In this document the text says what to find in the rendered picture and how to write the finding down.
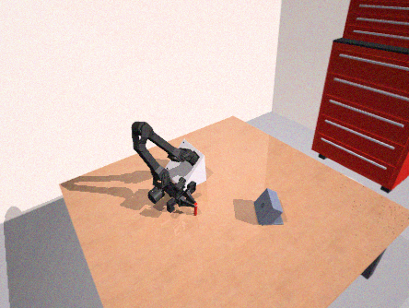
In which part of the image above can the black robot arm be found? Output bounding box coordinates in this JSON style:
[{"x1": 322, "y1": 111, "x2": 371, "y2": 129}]
[{"x1": 131, "y1": 121, "x2": 200, "y2": 204}]

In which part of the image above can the dark grey square panel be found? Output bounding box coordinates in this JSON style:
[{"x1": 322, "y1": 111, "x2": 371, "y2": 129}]
[{"x1": 253, "y1": 188, "x2": 284, "y2": 226}]

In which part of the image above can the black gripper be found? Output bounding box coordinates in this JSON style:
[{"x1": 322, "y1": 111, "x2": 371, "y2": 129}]
[{"x1": 167, "y1": 181, "x2": 196, "y2": 213}]

